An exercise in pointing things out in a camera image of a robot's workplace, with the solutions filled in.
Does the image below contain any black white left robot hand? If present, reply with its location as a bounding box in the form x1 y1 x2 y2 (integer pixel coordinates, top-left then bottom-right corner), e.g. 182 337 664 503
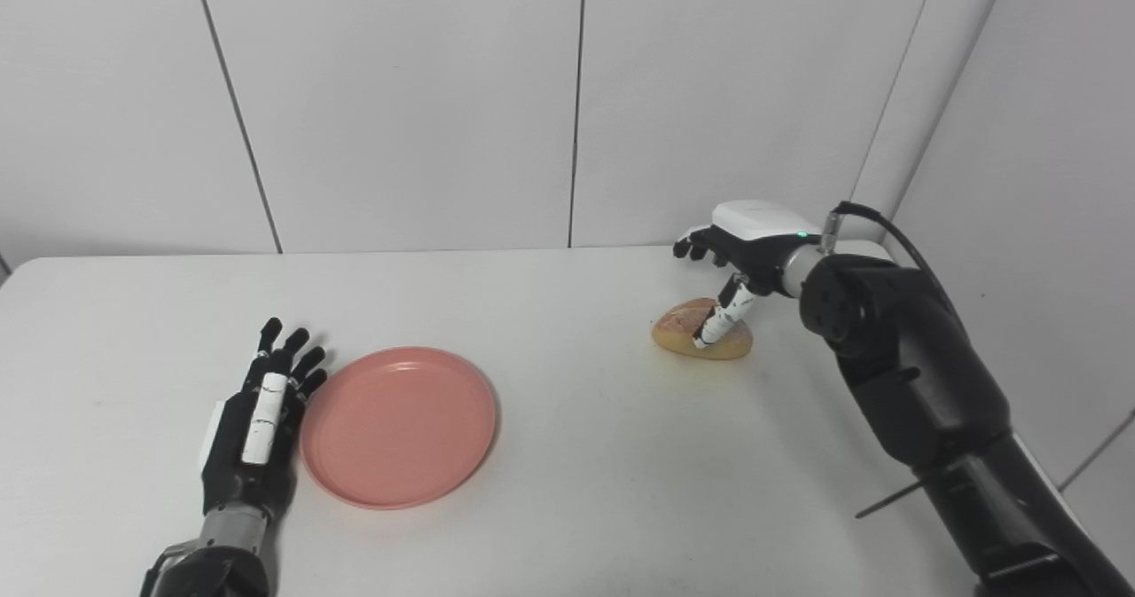
200 317 329 519

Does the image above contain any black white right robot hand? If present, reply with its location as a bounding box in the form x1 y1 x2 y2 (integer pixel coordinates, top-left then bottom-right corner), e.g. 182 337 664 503
672 200 822 350

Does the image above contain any golden bread roll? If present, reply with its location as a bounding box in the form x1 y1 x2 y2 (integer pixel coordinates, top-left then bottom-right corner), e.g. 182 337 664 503
652 297 755 361

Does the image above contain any pink round plate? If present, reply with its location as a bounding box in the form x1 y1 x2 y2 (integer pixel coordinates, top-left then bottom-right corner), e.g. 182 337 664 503
300 346 498 511

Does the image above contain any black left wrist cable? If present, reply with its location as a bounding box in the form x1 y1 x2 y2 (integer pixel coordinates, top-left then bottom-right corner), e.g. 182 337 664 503
139 539 201 597

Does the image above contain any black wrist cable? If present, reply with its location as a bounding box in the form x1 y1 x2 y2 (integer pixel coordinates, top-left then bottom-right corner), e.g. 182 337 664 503
820 200 969 332
139 539 201 597

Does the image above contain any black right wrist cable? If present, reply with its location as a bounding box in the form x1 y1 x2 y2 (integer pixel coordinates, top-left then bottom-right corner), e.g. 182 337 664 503
820 200 969 332

